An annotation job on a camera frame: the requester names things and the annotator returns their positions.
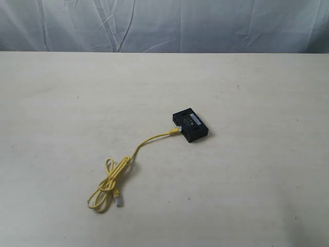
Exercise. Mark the small black box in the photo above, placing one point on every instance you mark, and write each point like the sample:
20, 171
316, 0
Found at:
191, 126

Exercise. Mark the grey backdrop cloth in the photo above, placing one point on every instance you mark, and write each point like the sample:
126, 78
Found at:
165, 26

